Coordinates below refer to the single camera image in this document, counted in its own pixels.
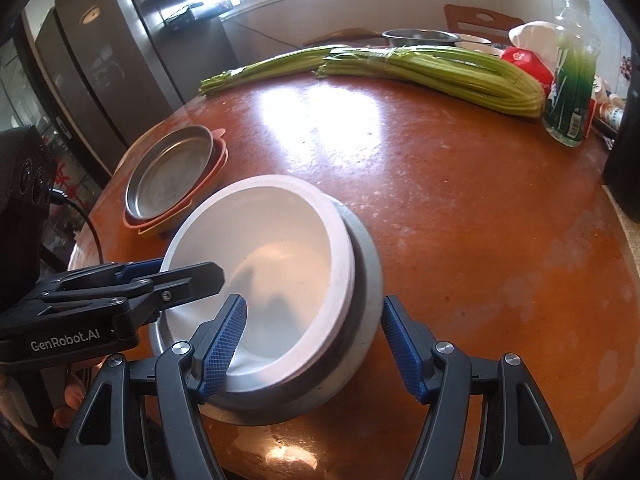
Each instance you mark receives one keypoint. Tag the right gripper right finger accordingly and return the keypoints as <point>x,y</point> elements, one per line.
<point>519,437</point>

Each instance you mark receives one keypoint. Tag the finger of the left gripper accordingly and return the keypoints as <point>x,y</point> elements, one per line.
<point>139,269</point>
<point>173,288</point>

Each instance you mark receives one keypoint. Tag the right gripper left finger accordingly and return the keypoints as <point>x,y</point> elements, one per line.
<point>107,439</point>

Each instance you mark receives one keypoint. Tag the shallow steel round pan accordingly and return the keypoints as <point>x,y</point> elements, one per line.
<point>168,171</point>

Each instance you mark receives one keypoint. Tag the red white paper bowl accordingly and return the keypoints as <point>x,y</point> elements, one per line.
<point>285,249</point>

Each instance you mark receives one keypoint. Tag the pink plastic plate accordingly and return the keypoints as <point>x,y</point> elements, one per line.
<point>205,186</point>

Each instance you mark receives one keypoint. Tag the yellow shell-shaped plate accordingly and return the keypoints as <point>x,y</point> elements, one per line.
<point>162,225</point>

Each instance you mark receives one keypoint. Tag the steel refrigerator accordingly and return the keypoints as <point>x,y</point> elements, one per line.
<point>116,68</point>

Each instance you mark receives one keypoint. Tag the far celery bunch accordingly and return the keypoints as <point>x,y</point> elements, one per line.
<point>286,64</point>

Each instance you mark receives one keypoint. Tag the celery bunch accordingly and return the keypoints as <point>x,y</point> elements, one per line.
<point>286,64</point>
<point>471,76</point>

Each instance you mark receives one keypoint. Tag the curved wooden chair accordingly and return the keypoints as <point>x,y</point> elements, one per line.
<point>354,37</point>

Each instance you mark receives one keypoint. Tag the steel mixing bowl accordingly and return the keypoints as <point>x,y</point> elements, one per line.
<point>405,37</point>

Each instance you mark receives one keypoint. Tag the small white medicine bottle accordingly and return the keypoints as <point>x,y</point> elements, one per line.
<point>612,115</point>

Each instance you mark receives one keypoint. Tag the green label plastic bottle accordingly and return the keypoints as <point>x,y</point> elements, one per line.
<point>566,112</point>

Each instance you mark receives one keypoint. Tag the near celery bunch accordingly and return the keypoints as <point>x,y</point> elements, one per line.
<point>471,76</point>

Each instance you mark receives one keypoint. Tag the orange slatted wooden chair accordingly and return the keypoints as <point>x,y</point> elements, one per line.
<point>467,18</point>

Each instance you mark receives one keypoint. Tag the red white plastic bag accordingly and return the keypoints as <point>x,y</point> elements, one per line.
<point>536,48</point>

